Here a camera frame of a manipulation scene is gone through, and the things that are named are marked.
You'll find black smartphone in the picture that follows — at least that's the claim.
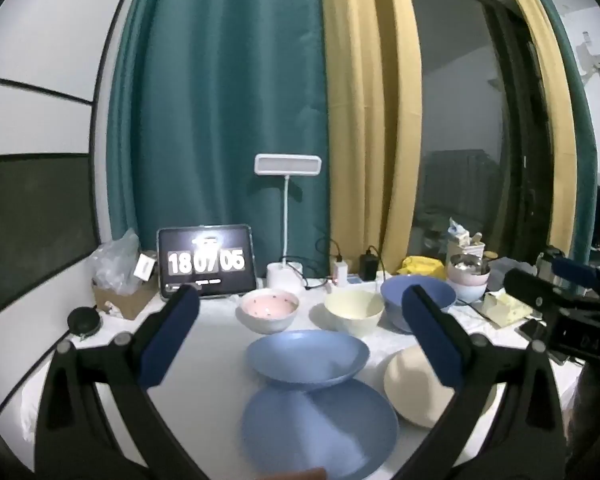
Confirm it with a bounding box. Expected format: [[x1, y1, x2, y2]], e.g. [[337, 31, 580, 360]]
[[517, 317, 548, 346]]

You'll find grey cloth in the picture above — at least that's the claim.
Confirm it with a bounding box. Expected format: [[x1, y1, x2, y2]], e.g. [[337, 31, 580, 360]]
[[487, 257, 531, 291]]

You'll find pink dotted bowl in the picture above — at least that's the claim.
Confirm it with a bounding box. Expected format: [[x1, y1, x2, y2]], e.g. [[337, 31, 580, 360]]
[[236, 288, 301, 335]]

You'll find light blue bowl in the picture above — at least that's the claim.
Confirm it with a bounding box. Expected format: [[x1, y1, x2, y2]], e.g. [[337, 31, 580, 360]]
[[450, 280, 491, 303]]

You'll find brown cardboard box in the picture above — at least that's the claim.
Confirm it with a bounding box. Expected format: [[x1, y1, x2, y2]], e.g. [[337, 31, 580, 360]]
[[92, 280, 163, 321]]

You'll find cream plate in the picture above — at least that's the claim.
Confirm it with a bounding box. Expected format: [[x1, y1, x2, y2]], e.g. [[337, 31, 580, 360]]
[[382, 345, 498, 428]]

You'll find dark glass window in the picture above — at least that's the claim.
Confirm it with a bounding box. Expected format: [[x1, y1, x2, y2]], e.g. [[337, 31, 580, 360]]
[[402, 0, 551, 281]]

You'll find blue plate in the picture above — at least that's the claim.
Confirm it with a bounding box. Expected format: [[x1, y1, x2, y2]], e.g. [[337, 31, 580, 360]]
[[245, 330, 371, 393], [239, 377, 400, 480]]

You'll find tablet with clock display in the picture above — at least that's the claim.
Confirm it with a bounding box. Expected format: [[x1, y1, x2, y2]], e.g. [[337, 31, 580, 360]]
[[156, 224, 258, 301]]

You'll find black round object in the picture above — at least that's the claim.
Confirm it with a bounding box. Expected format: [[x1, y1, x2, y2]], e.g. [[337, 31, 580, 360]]
[[67, 307, 102, 341]]

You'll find yellow curtain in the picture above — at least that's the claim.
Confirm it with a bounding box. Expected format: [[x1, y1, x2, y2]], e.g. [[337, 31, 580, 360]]
[[317, 0, 423, 281], [492, 0, 578, 261]]

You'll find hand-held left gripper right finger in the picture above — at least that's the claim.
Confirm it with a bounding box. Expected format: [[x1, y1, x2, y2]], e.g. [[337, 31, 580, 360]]
[[402, 284, 568, 480]]

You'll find beige utensil holder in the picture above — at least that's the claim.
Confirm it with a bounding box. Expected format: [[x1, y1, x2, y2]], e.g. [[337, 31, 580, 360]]
[[446, 217, 486, 261]]

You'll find clear plastic bag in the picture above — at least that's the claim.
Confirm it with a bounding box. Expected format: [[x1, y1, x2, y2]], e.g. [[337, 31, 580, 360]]
[[89, 228, 142, 296]]

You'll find steel bowl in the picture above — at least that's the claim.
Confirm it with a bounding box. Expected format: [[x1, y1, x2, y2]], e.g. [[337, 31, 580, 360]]
[[450, 254, 488, 273]]

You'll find cream bowl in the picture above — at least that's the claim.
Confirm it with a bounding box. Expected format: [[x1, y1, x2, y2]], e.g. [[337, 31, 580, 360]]
[[324, 291, 385, 339]]

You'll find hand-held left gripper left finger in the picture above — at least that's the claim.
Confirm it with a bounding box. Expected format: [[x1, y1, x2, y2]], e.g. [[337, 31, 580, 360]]
[[34, 284, 216, 480]]

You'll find small white box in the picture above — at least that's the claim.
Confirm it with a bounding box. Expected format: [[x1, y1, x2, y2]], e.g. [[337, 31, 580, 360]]
[[134, 254, 157, 283]]

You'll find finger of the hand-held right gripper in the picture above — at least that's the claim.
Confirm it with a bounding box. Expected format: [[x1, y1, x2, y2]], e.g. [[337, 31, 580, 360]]
[[550, 256, 600, 288], [502, 267, 576, 318]]

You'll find teal curtain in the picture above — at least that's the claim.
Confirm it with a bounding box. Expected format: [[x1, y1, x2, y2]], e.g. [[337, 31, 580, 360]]
[[105, 0, 331, 281], [525, 0, 600, 261]]

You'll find pale yellow tissue pack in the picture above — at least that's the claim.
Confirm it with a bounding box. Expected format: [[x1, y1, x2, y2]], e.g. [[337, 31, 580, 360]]
[[480, 290, 533, 323]]

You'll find white desk lamp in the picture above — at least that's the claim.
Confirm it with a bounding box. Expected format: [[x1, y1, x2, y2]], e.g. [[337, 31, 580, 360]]
[[254, 154, 323, 296]]

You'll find white power strip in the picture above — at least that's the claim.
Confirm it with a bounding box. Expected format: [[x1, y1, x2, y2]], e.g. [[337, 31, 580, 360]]
[[330, 272, 393, 288]]

